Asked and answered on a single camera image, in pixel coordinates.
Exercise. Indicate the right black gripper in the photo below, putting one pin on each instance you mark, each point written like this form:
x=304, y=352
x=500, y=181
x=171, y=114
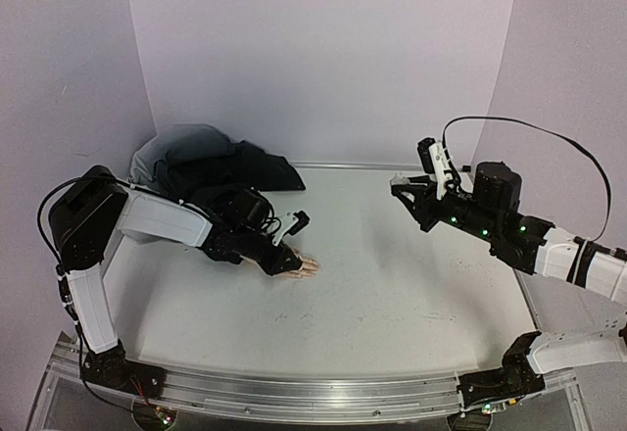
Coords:
x=428, y=204

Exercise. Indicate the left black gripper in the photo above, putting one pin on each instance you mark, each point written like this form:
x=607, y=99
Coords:
x=280, y=265

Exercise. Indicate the clear nail polish bottle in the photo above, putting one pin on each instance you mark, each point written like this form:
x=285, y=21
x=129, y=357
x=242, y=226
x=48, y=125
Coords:
x=398, y=179

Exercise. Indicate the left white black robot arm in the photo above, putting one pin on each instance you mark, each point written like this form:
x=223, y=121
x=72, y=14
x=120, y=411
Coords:
x=77, y=220

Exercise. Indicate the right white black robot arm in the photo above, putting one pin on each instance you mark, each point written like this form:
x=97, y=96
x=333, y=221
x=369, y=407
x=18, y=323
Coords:
x=531, y=245

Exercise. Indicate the mannequin hand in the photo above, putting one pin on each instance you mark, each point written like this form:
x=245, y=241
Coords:
x=309, y=269

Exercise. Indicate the black grey jacket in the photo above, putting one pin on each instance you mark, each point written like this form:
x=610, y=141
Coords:
x=195, y=163

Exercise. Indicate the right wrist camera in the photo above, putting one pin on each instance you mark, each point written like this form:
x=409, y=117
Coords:
x=436, y=162

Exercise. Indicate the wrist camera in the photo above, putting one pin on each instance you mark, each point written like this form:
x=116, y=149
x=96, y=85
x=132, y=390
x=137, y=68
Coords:
x=289, y=225
x=436, y=162

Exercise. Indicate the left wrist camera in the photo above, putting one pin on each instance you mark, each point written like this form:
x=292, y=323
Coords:
x=289, y=225

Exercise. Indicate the aluminium front rail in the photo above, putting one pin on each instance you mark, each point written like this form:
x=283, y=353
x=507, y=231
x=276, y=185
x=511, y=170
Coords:
x=298, y=400

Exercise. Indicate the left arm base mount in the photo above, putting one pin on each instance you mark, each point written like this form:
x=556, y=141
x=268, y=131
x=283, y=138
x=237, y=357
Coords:
x=113, y=370

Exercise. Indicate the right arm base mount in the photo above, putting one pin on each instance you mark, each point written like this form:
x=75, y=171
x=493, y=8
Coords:
x=514, y=379

